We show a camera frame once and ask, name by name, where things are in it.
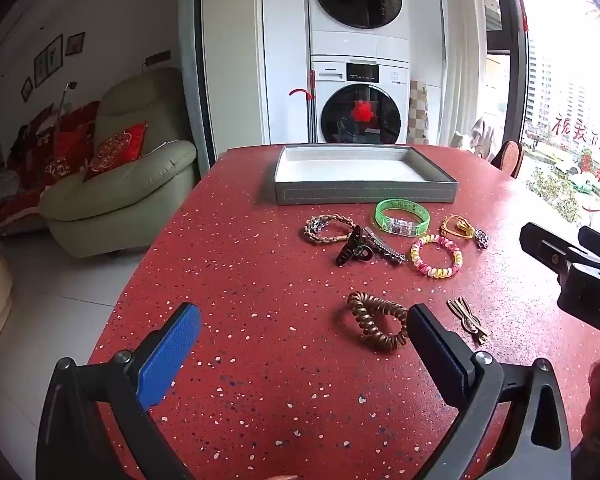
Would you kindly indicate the silver metal hair clip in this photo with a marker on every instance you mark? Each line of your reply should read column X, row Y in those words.
column 390, row 255

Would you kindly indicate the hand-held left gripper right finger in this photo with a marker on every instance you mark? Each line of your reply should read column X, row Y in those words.
column 432, row 340

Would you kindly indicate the black hair claw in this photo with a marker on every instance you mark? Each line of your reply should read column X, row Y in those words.
column 352, row 252

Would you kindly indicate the silver heart charm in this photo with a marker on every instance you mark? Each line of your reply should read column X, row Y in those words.
column 481, row 239

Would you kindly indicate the grey jewelry tray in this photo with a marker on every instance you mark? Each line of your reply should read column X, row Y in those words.
column 350, row 170

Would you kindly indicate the brown wall switch panel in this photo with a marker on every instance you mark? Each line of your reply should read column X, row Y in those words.
column 158, row 58

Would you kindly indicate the checkered folded board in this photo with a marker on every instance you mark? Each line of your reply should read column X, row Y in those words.
column 418, row 115

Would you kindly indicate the large framed wall picture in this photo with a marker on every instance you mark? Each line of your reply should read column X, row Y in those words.
column 47, row 60

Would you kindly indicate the white washing machine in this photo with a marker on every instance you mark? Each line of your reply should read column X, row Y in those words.
column 360, row 110

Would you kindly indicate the sofa with red blanket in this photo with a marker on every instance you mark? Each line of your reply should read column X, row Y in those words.
column 30, row 170

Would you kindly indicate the beige leather armchair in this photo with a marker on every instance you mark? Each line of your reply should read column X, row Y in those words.
column 125, row 190

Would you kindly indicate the beige cloth on chair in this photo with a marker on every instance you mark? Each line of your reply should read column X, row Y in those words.
column 480, row 135

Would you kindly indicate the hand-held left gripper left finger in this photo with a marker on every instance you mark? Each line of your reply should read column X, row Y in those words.
column 170, row 355

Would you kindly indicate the red embroidered cushion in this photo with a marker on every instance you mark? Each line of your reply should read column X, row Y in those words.
column 115, row 152

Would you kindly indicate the small framed wall picture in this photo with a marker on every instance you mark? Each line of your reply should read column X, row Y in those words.
column 75, row 43
column 26, row 87

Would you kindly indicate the bronze bow hair clip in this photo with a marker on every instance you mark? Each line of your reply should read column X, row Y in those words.
column 467, row 317

